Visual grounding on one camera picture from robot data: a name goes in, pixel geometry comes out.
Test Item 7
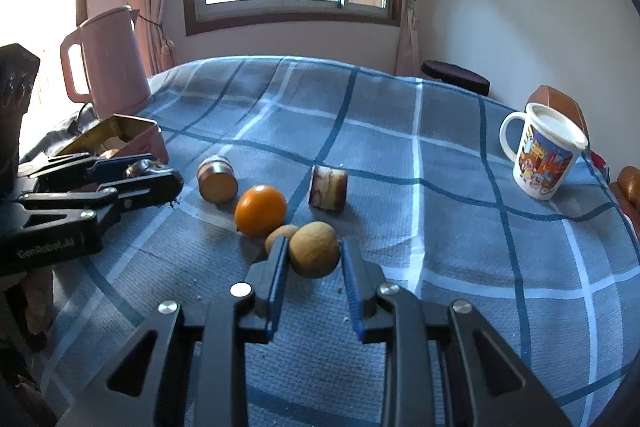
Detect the pink electric kettle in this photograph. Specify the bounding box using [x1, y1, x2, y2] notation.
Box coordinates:
[60, 5, 151, 120]

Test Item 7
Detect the dark brown chestnut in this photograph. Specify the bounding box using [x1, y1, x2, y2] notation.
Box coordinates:
[125, 158, 170, 179]

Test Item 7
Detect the pink metal tin box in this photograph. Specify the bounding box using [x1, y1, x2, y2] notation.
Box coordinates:
[56, 114, 168, 164]

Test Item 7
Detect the orange mandarin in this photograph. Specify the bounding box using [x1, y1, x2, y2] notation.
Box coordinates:
[234, 184, 288, 237]

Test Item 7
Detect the brown wooden chair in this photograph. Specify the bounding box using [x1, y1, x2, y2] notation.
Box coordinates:
[527, 84, 589, 136]
[610, 166, 640, 237]

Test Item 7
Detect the tan round longan fruit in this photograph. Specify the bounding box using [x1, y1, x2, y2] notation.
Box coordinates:
[288, 221, 340, 279]

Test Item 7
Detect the black kettle power cable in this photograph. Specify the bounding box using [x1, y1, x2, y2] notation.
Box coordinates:
[69, 102, 94, 134]

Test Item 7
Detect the blue plaid tablecloth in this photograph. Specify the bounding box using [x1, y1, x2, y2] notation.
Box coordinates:
[29, 56, 639, 426]

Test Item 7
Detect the white cartoon mug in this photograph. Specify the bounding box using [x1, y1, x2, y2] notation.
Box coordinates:
[499, 102, 589, 200]

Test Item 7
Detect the dark round stool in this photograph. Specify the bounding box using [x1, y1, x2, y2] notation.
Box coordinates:
[421, 61, 490, 96]

